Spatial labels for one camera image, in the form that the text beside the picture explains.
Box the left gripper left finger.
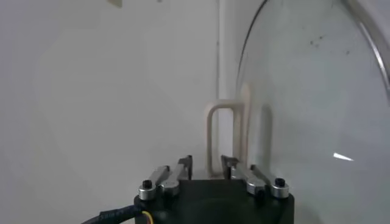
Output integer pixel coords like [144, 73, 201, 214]
[136, 155, 193, 201]

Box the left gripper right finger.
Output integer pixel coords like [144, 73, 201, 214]
[221, 155, 290, 199]

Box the glass lid with cream handle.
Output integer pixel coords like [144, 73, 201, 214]
[205, 0, 390, 224]

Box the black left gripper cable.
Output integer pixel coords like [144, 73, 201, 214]
[80, 203, 155, 224]

